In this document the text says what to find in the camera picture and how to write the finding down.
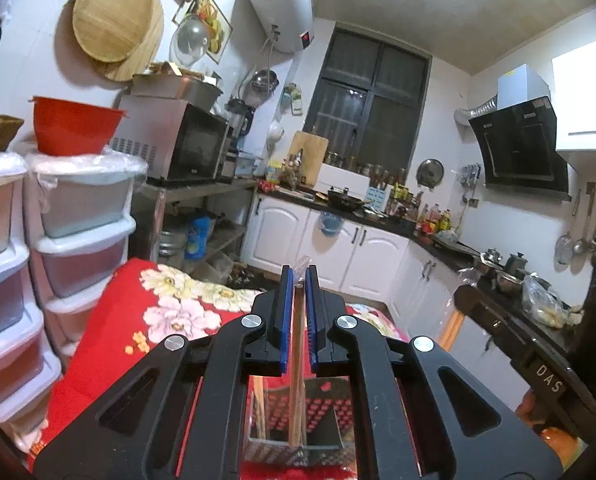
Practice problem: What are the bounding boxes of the metal shelf table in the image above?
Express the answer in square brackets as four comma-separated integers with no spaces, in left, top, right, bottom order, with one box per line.
[137,179,260,288]

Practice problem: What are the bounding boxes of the black wok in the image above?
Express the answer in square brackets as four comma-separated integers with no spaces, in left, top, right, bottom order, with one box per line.
[325,187,375,212]

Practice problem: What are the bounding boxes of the white water heater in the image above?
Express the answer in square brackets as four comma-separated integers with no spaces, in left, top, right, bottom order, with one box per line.
[242,0,316,54]

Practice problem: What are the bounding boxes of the group of metal pots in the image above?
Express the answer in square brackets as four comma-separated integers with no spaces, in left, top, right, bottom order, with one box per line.
[472,246,531,297]

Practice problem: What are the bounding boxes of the hanging metal pot lid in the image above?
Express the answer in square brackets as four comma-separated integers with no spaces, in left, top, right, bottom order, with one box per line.
[416,158,445,192]

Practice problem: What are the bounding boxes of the dark kitchen window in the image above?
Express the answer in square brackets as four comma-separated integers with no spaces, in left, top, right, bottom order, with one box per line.
[303,26,432,177]

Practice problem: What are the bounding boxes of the red floral tablecloth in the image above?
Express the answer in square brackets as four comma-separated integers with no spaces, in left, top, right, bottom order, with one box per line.
[25,257,416,480]

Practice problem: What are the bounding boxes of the framed fruit picture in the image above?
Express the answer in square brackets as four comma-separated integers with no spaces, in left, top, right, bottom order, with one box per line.
[172,0,234,66]

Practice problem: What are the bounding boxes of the black range hood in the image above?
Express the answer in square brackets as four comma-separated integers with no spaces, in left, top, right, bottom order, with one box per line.
[453,63,572,204]

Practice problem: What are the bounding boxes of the round bamboo tray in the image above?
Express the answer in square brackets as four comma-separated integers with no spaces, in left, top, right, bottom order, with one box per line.
[71,0,155,64]

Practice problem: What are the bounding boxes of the red plastic basin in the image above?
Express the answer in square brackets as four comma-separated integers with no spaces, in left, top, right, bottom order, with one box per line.
[31,95,129,157]

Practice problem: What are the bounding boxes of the hanging green packets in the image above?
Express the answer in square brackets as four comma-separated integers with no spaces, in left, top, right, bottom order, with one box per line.
[282,82,305,117]

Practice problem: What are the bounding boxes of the white wall cabinet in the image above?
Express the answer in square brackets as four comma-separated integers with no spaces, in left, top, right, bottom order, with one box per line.
[551,35,596,154]

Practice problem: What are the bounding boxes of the person's right hand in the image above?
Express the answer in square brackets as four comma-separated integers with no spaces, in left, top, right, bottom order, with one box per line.
[517,389,587,466]

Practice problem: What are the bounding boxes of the clear plastic bag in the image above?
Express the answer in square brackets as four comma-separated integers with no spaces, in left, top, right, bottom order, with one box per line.
[519,274,585,332]

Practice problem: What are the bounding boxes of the row of hanging ladles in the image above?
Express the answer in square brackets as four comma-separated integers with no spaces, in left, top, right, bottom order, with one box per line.
[553,181,596,267]

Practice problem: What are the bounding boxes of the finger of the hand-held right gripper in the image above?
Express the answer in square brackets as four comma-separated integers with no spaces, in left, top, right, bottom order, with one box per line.
[453,284,530,361]

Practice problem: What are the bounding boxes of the silver microwave oven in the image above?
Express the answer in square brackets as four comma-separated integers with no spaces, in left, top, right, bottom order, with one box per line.
[109,96,235,184]

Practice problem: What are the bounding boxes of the wooden cutting board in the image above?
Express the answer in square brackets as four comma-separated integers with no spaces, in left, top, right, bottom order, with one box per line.
[287,130,330,189]

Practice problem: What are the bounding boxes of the white lower kitchen cabinets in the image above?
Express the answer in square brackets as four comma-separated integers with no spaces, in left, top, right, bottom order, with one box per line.
[239,192,586,411]

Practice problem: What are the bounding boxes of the metal baking tray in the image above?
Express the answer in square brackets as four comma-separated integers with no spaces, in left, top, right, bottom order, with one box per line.
[129,71,225,112]

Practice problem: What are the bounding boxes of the blue hanging bag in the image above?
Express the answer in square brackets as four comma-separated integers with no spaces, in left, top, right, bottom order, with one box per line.
[319,209,344,237]

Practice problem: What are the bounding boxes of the white plastic drawer tower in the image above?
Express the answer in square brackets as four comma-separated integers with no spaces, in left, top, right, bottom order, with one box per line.
[0,151,63,438]
[24,149,150,361]

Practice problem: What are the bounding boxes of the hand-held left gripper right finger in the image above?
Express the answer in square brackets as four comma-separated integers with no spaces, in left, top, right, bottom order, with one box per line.
[305,265,565,480]

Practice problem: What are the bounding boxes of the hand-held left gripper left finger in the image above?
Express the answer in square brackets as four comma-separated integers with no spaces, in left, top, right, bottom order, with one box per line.
[32,265,295,480]

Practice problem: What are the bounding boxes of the blue packet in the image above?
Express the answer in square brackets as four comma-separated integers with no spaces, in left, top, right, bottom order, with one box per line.
[184,215,217,262]

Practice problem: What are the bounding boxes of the wooden chopstick pair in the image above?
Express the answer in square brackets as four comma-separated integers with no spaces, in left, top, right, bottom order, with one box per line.
[254,375,269,444]
[439,309,467,352]
[288,255,313,450]

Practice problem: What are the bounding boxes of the glass pot lid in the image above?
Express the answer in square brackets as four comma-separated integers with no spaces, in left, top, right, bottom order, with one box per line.
[174,14,212,67]

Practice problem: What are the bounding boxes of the round wooden board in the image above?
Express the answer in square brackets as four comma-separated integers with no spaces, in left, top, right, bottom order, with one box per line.
[102,0,165,83]

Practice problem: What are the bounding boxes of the white knife rack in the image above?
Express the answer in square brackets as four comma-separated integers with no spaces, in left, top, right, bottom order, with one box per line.
[365,184,392,214]

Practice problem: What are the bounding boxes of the black blender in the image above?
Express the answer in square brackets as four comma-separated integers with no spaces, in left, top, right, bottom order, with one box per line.
[226,97,255,157]

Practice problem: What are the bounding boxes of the row of spice jars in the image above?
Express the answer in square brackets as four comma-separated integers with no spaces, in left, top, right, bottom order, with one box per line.
[324,151,410,187]

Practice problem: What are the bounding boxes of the perforated metal utensil holder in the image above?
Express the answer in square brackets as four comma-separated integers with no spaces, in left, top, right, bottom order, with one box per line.
[244,374,353,467]

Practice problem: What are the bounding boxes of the group of condiment bottles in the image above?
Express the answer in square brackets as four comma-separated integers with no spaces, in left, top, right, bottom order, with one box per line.
[414,203,455,236]

